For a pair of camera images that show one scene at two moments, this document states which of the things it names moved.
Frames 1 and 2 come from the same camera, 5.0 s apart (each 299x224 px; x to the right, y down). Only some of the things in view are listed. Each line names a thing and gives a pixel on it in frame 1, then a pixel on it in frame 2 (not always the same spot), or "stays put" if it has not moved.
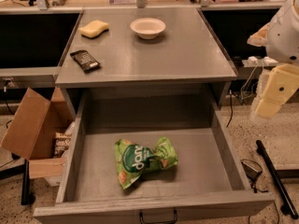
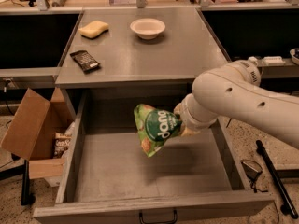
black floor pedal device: (251, 169) stays put
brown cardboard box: (31, 129) stays put
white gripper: (284, 36) to (186, 114)
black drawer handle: (174, 220) stays put
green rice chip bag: (132, 160) to (154, 127)
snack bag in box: (63, 141) stays put
